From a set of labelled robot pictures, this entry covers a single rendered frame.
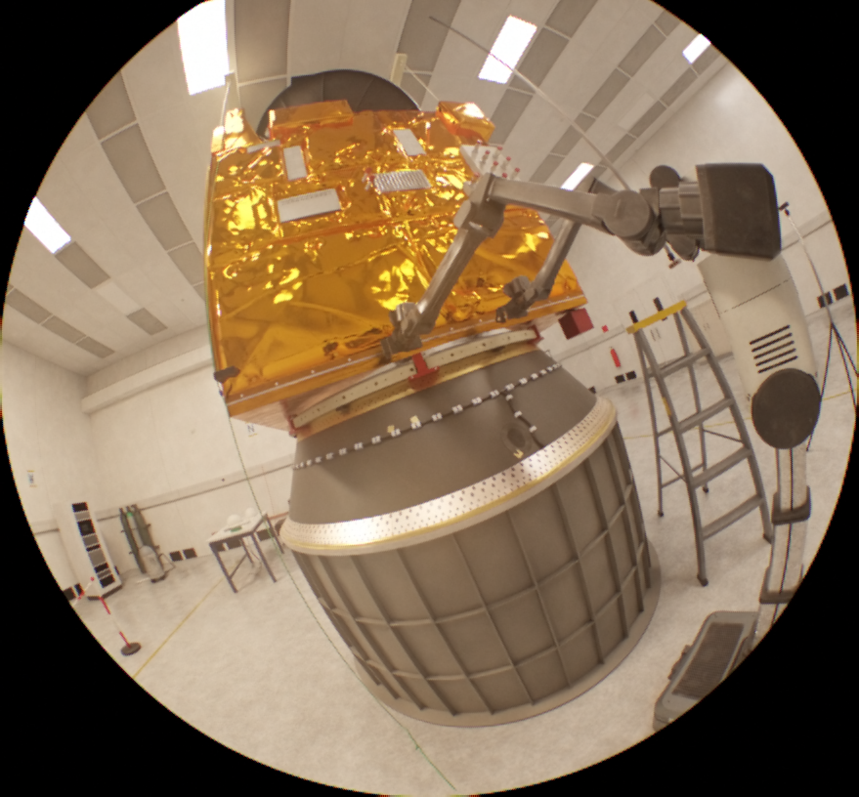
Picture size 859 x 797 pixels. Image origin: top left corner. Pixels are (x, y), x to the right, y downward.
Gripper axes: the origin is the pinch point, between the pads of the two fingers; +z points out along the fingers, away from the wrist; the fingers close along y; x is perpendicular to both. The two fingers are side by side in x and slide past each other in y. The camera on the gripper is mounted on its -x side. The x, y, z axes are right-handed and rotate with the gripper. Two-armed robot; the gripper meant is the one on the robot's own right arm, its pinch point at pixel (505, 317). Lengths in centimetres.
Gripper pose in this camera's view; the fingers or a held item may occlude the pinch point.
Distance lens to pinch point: 135.0
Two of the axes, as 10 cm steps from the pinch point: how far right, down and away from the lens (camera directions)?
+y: -9.0, 3.0, -3.2
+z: -2.6, 2.5, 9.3
